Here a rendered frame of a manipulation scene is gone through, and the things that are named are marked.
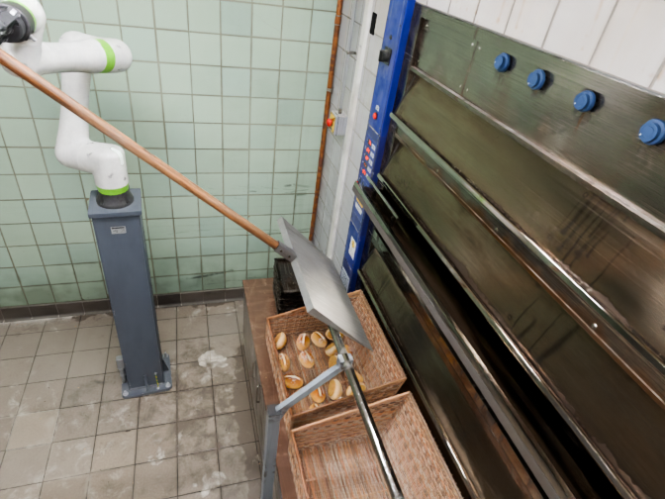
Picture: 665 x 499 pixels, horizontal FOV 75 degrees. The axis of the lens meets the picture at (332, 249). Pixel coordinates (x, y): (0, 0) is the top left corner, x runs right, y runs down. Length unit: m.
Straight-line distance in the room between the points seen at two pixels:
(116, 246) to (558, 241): 1.75
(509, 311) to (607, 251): 0.33
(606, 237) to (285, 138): 2.01
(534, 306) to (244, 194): 2.02
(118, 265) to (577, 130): 1.87
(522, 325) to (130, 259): 1.67
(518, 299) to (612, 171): 0.40
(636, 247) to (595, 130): 0.26
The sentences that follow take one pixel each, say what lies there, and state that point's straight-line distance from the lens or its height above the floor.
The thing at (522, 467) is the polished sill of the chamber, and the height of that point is 1.17.
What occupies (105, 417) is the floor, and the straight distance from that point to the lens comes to 2.81.
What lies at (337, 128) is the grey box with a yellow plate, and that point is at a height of 1.45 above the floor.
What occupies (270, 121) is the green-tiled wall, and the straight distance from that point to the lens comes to 2.65.
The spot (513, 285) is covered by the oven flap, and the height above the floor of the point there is 1.56.
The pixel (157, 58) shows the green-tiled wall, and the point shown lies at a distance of 2.53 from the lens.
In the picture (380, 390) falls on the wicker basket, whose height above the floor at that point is 0.79.
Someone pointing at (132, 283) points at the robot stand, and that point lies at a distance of 2.29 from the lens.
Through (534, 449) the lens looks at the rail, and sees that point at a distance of 1.10.
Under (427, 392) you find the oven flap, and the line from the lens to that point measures 1.72.
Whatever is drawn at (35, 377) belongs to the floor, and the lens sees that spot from 3.11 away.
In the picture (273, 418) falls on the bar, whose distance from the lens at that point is 1.57.
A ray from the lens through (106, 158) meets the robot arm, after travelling 1.98.
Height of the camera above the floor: 2.25
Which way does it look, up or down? 35 degrees down
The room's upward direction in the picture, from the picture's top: 9 degrees clockwise
